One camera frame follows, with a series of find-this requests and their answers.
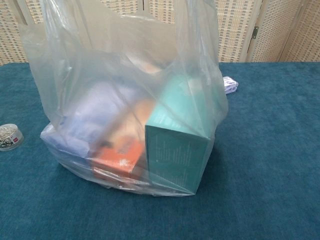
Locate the clear plastic shopping bag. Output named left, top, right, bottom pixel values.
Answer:
left=18, top=0, right=230, bottom=198

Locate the peach coloured packet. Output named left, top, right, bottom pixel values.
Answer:
left=133, top=98, right=157, bottom=141

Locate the teal cardboard box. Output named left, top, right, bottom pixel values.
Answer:
left=144, top=74, right=214, bottom=196

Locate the orange cardboard box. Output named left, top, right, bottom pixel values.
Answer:
left=91, top=138, right=146, bottom=181

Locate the lavender soft pack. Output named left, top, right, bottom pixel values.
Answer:
left=40, top=83, right=141, bottom=160

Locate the teal table cloth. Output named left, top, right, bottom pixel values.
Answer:
left=0, top=60, right=320, bottom=240

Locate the woven folding screen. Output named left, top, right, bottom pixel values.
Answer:
left=0, top=0, right=320, bottom=67

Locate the round clear paper clip tub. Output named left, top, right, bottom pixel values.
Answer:
left=0, top=122, right=25, bottom=152

